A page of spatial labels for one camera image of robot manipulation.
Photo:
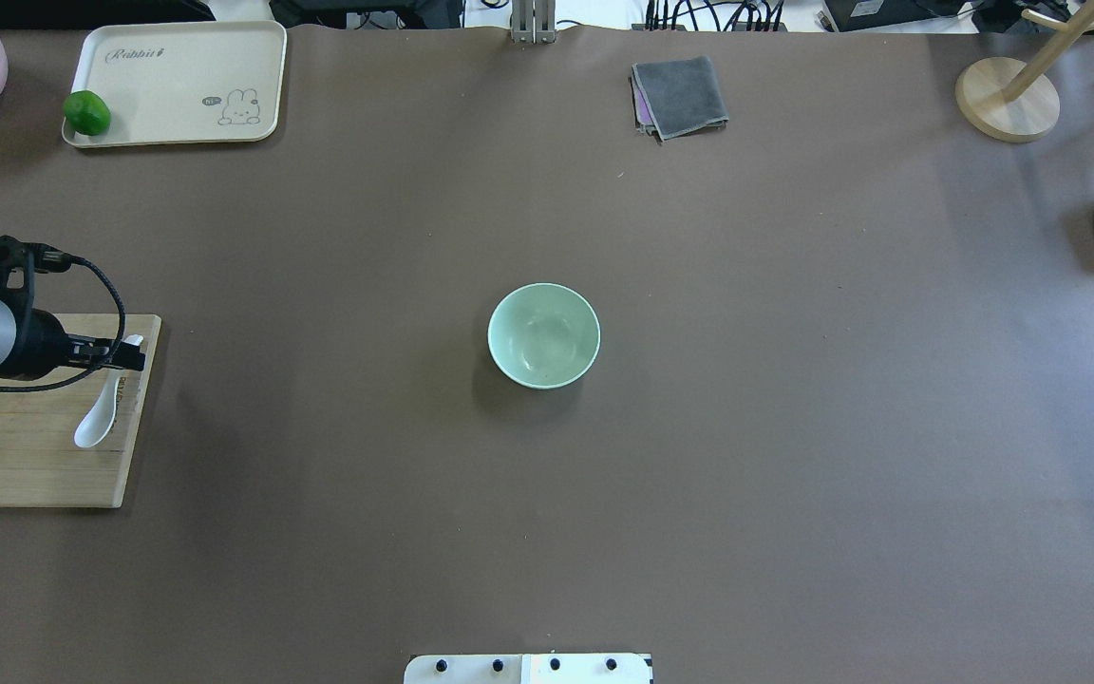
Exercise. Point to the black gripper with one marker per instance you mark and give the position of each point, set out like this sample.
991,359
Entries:
41,340

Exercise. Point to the white ceramic spoon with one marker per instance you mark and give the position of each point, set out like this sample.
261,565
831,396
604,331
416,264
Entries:
102,415

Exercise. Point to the light green bowl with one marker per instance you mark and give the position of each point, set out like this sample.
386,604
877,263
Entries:
544,336

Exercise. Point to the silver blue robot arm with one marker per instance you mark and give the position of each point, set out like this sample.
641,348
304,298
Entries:
8,334

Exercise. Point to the bamboo cutting board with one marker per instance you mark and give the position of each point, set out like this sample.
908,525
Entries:
40,463

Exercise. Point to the green lime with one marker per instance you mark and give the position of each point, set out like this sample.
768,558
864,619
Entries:
86,113

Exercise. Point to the cream tray with bear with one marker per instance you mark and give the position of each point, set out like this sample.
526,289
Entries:
197,82

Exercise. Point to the grey folded cloth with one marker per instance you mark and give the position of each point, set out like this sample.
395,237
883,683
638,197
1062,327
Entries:
676,98

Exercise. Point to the wooden mug tree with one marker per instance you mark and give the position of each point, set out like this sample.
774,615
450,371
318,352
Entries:
1014,101

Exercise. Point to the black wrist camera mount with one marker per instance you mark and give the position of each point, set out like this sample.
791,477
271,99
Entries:
20,263

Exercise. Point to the aluminium frame post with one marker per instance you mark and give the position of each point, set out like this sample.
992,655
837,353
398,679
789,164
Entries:
533,22

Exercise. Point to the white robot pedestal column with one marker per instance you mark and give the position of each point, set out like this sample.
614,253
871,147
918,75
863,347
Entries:
530,668

